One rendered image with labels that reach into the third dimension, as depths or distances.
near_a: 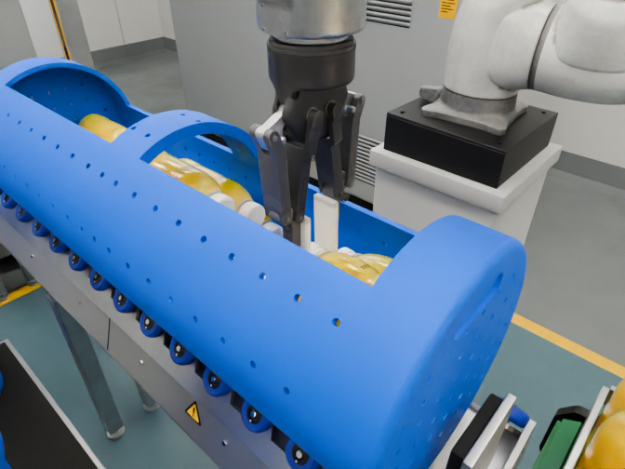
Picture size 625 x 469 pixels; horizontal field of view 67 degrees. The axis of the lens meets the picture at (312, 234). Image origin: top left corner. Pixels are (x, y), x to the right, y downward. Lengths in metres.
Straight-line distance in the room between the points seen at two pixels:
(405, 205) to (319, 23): 0.78
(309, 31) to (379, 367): 0.25
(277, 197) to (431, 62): 1.81
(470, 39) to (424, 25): 1.18
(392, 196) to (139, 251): 0.71
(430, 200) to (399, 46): 1.29
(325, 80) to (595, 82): 0.66
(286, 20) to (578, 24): 0.65
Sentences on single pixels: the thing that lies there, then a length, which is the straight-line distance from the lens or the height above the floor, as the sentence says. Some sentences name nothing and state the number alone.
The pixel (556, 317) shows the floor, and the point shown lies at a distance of 2.32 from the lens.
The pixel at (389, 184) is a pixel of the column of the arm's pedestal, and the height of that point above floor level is 0.92.
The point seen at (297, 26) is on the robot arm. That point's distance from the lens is 0.38.
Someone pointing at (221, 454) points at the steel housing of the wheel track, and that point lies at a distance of 0.71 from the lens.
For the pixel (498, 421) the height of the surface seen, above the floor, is 1.05.
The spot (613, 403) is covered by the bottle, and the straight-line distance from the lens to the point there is 0.65.
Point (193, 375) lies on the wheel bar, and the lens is 0.70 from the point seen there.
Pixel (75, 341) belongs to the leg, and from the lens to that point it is 1.49.
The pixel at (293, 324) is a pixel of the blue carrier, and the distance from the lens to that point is 0.41.
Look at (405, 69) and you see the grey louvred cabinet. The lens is 2.28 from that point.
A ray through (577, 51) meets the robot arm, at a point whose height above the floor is 1.26.
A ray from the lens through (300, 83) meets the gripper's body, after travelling 0.40.
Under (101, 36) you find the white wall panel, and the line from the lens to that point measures 5.84.
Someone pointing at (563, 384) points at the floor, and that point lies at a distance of 2.06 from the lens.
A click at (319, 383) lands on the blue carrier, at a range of 0.40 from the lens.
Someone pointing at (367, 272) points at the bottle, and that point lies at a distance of 0.48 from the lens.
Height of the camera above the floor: 1.47
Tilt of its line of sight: 35 degrees down
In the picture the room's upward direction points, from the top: straight up
